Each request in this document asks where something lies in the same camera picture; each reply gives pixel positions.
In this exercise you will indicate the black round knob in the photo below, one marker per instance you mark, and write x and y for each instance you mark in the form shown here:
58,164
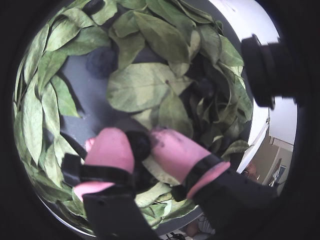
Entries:
265,70

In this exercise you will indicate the shiny dark blueberry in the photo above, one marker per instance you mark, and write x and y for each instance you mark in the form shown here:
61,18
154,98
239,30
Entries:
94,6

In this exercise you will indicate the grey round bowl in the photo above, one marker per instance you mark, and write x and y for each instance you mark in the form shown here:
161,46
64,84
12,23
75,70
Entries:
85,100

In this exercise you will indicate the long dried green leaf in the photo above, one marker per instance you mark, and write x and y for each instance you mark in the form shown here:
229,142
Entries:
162,36

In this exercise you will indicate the pink-tipped black gripper finger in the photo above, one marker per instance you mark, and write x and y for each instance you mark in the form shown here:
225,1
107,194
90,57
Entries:
180,155
111,150

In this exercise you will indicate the large dried green leaf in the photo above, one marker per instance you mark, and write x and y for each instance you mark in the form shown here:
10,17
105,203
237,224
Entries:
140,86

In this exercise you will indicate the dusty blue blueberry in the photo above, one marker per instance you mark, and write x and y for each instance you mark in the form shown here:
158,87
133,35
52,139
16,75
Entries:
101,63

